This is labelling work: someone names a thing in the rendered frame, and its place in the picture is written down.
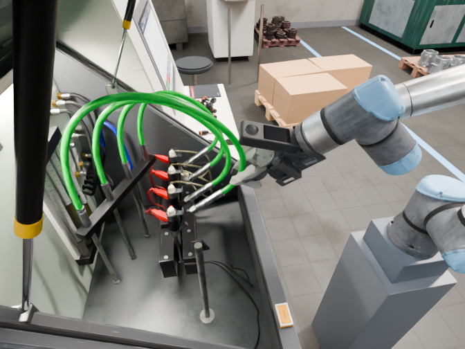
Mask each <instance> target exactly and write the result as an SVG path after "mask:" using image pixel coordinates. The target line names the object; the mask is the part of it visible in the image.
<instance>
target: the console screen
mask: <svg viewBox="0 0 465 349"><path fill-rule="evenodd" d="M132 19H133V20H134V23H135V25H136V28H137V30H138V33H139V35H140V37H141V39H142V41H143V44H144V46H145V48H146V51H147V53H148V56H149V58H150V60H151V62H152V64H153V67H154V69H155V72H156V74H157V76H158V79H159V80H160V83H161V85H162V88H163V90H170V91H176V78H175V67H174V64H173V62H172V58H171V57H170V54H169V51H168V49H167V46H166V44H165V40H164V39H163V36H162V33H161V30H160V28H159V26H158V23H157V20H156V18H155V15H154V12H153V10H152V7H151V5H150V2H149V0H138V3H137V4H136V7H135V8H134V13H133V17H132Z"/></svg>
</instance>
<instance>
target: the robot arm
mask: <svg viewBox="0 0 465 349"><path fill-rule="evenodd" d="M462 103H465V64H461V65H459V66H454V67H452V68H449V69H445V70H443V71H438V72H436V73H432V74H429V75H425V76H423V77H420V78H416V79H413V80H409V81H407V82H402V83H400V84H396V85H393V83H392V82H391V80H390V79H389V78H388V77H386V76H385V75H378V76H376V77H374V78H372V79H369V80H367V81H366V82H364V83H362V84H360V85H357V86H355V87H354V88H353V89H352V90H351V91H349V92H348V93H346V94H345V95H343V96H341V97H340V98H338V99H337V100H335V101H333V102H332V103H330V104H328V105H327V106H326V107H323V108H322V109H320V110H319V111H317V112H316V113H314V114H312V115H310V116H309V117H308V118H306V119H304V120H303V122H301V123H300V124H298V125H296V126H295V129H290V128H286V127H279V126H274V125H268V124H263V123H256V122H253V121H248V120H243V121H242V122H241V124H240V126H239V144H240V145H244V146H248V147H250V148H249V149H248V150H247V151H246V152H245V155H246V169H245V170H244V171H243V172H239V173H238V174H237V175H235V176H232V178H231V180H230V184H232V185H236V186H238V185H245V186H248V187H250V188H254V189H259V188H261V187H262V184H261V182H260V180H261V179H263V178H264V177H265V176H266V175H267V174H269V176H271V177H272V178H274V179H277V181H275V182H276V183H277V184H279V185H281V186H285V185H287V184H289V183H291V182H293V181H296V180H298V179H300V178H302V171H303V170H304V169H307V168H309V167H311V166H313V165H315V164H317V163H319V162H321V161H323V160H325V159H326V153H328V152H330V151H332V150H334V149H336V148H337V147H340V146H341V145H343V144H345V143H347V142H349V141H351V140H353V139H355V141H356V142H357V143H358V144H359V145H360V146H361V147H362V148H363V149H364V151H365V152H366V153H367V154H368V155H369V156H370V158H371V159H372V160H373V161H374V162H375V164H376V166H377V167H379V168H380V169H382V170H383V171H384V172H385V173H387V174H389V175H404V174H405V173H407V172H410V171H411V170H413V169H414V168H416V167H417V166H418V164H419V162H420V160H421V157H422V152H421V149H420V147H419V146H418V145H417V141H416V140H415V139H414V138H413V137H412V136H411V135H410V133H409V132H408V130H407V129H406V128H405V127H404V126H403V124H402V123H401V121H400V120H404V119H407V118H412V117H414V116H418V115H422V114H426V113H429V112H432V111H437V110H440V109H444V108H447V107H452V106H455V105H459V104H462ZM291 177H293V178H294V179H292V180H290V181H288V182H286V183H284V181H285V180H287V179H289V178H291ZM387 235H388V237H389V239H390V240H391V242H392V243H393V244H394V245H395V246H396V247H397V248H399V249H400V250H402V251H403V252H405V253H407V254H409V255H411V256H415V257H418V258H430V257H433V256H435V255H436V254H437V253H438V252H440V254H441V257H442V258H443V259H444V260H445V261H446V263H447V264H448V266H449V267H450V268H451V269H452V270H453V271H456V272H458V273H461V274H465V184H464V183H463V182H461V181H459V180H457V179H454V178H451V177H447V176H443V175H429V176H427V177H424V178H423V179H422V180H421V181H420V183H419V184H418V185H417V186H416V189H415V191H414V192H413V194H412V196H411V198H410V200H409V202H408V203H407V205H406V207H405V208H404V210H403V211H402V212H400V213H399V214H398V215H396V216H395V217H393V218H392V219H391V220H390V222H389V224H388V226H387Z"/></svg>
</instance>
